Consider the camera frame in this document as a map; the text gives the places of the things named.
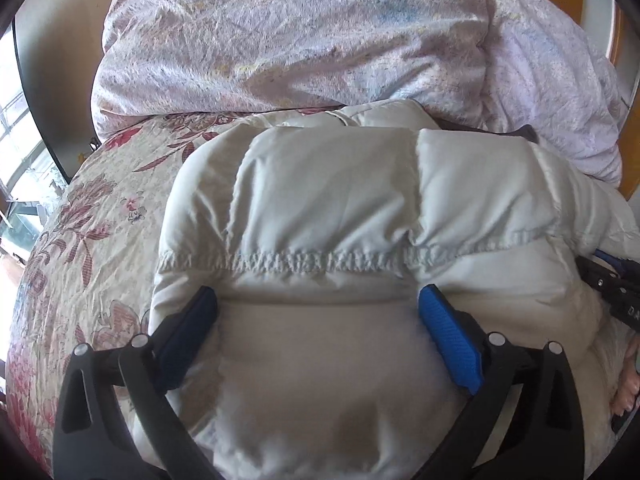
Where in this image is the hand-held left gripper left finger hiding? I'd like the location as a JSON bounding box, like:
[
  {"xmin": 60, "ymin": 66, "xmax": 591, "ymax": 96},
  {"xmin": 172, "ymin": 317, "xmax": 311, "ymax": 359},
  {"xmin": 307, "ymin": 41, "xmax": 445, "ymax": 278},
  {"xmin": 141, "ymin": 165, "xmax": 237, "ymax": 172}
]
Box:
[{"xmin": 52, "ymin": 285, "xmax": 222, "ymax": 480}]

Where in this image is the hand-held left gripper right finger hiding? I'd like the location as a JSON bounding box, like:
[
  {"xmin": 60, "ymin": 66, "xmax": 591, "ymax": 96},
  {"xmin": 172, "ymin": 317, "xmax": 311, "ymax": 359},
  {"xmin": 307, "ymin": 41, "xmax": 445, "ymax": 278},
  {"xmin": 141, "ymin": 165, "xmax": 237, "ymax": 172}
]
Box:
[{"xmin": 417, "ymin": 284, "xmax": 587, "ymax": 480}]

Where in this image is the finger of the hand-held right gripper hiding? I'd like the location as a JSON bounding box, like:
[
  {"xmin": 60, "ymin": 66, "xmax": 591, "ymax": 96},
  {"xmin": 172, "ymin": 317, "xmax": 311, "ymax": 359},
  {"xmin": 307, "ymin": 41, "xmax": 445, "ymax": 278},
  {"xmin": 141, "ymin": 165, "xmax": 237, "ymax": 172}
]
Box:
[{"xmin": 575, "ymin": 250, "xmax": 626, "ymax": 311}]

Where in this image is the white puffer jacket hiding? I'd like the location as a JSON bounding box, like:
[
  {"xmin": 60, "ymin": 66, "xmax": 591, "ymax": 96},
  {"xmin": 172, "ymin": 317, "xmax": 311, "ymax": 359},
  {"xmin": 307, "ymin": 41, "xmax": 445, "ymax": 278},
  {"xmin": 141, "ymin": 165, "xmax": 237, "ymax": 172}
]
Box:
[{"xmin": 131, "ymin": 99, "xmax": 640, "ymax": 480}]

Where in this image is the person's right hand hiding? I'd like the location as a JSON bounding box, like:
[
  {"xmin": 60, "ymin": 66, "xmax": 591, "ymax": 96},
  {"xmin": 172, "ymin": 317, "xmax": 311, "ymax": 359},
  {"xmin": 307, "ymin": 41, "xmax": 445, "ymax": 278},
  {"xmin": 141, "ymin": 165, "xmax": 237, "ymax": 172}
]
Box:
[{"xmin": 611, "ymin": 332, "xmax": 640, "ymax": 418}]

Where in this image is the floral bedspread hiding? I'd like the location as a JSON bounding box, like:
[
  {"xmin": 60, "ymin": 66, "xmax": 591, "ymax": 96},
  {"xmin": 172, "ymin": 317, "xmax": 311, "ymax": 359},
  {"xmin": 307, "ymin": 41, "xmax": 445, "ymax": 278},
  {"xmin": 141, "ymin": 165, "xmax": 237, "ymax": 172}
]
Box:
[{"xmin": 6, "ymin": 107, "xmax": 351, "ymax": 478}]

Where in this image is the dark cloth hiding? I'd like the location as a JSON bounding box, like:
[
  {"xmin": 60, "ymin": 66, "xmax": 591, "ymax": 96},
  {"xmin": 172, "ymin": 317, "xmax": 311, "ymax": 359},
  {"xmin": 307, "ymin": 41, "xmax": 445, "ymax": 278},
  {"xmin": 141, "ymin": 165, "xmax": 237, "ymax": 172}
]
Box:
[{"xmin": 435, "ymin": 119, "xmax": 540, "ymax": 145}]

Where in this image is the window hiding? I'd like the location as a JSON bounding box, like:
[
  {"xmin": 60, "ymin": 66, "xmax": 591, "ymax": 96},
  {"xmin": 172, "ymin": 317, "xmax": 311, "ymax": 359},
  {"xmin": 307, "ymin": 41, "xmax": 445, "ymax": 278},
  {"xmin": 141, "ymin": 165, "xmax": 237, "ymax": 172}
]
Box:
[{"xmin": 0, "ymin": 30, "xmax": 71, "ymax": 261}]

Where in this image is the lilac floral duvet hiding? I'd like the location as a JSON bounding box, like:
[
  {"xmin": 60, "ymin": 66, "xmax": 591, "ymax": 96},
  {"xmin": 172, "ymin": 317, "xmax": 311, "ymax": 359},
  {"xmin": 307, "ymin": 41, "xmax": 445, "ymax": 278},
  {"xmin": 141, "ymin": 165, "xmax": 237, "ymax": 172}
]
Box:
[{"xmin": 91, "ymin": 0, "xmax": 630, "ymax": 183}]

